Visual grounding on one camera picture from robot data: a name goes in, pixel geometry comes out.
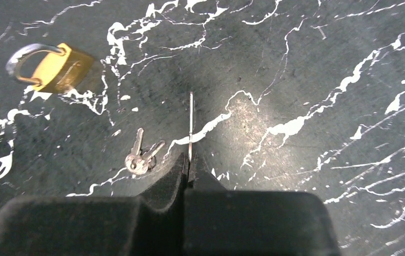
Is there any silver key pair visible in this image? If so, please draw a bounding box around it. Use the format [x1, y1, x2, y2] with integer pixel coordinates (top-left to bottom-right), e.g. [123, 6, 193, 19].
[124, 127, 165, 175]

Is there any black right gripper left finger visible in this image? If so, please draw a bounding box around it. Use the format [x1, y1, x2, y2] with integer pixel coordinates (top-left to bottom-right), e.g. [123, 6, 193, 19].
[0, 154, 189, 255]

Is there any small brass padlock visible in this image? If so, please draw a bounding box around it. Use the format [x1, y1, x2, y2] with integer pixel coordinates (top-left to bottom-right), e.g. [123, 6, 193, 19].
[5, 43, 95, 94]

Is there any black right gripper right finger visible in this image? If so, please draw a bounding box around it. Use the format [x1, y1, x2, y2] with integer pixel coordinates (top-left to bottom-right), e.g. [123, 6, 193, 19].
[184, 160, 341, 255]

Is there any thin silver key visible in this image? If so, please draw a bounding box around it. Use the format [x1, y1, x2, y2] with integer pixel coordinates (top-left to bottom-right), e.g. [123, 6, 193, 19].
[188, 91, 194, 163]

